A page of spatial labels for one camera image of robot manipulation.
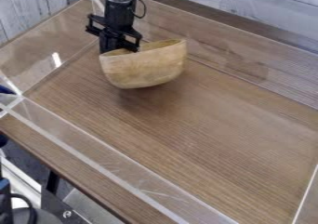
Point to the clear acrylic corner bracket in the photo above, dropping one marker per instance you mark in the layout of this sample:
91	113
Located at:
97	7

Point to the light wooden bowl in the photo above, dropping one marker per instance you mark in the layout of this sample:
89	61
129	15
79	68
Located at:
156	64

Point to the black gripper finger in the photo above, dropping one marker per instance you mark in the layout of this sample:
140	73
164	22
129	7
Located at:
131	47
107	44

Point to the black table leg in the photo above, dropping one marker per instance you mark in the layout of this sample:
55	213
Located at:
52	182

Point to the clear acrylic tray wall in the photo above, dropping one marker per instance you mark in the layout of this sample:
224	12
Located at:
139	196

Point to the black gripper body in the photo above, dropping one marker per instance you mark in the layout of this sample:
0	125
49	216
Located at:
125	36

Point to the black metal base plate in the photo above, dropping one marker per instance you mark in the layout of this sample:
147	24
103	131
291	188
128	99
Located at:
55	206

